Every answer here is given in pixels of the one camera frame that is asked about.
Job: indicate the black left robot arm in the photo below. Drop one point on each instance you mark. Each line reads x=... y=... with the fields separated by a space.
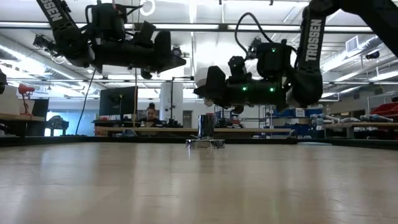
x=60 y=28

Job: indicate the light blue square pad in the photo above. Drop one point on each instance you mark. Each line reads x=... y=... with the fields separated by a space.
x=314 y=144

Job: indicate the small black round device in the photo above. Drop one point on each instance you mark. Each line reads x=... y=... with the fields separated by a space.
x=176 y=52

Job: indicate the ceiling air vent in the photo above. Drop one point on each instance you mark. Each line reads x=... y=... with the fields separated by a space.
x=352 y=44

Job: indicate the long wooden table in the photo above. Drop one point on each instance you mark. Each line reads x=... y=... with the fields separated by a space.
x=248 y=130

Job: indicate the black aluminium table frame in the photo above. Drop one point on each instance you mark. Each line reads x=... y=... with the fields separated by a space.
x=93 y=140

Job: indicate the small black duct device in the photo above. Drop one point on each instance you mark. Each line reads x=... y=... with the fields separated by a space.
x=372 y=55

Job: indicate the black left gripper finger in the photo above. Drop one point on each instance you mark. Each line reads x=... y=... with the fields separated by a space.
x=178 y=63

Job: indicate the black monitor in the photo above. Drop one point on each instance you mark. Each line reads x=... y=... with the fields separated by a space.
x=118 y=101

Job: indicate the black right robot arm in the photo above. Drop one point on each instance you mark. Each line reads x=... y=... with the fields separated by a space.
x=306 y=81

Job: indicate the black ceiling-mounted device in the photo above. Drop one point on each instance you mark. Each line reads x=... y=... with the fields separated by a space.
x=42 y=42

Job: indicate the grey rolled bundle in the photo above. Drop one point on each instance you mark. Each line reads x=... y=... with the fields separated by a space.
x=323 y=118
x=376 y=118

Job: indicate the white column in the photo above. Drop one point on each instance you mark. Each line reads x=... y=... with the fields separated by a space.
x=171 y=105

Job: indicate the red bin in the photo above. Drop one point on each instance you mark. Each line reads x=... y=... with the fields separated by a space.
x=387 y=109

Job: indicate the red desk lamp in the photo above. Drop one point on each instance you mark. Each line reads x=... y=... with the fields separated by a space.
x=25 y=89

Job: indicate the person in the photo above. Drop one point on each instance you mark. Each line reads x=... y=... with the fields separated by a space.
x=151 y=115

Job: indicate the black hanging camera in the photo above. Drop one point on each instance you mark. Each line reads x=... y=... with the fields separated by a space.
x=253 y=46

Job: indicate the wooden table with rolls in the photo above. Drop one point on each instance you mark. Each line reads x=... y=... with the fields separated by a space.
x=367 y=125

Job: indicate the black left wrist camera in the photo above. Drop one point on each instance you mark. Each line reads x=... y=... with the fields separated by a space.
x=145 y=31

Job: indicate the wooden workbench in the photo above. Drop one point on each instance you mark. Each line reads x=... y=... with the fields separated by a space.
x=18 y=117

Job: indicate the chrome lamp socket base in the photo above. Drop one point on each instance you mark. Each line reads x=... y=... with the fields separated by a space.
x=206 y=126

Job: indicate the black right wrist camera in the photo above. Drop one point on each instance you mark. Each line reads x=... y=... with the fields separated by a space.
x=237 y=67

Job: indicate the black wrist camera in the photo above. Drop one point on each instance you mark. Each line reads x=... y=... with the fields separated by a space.
x=145 y=31
x=237 y=67

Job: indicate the blue storage bins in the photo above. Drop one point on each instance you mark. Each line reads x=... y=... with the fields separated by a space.
x=281 y=112

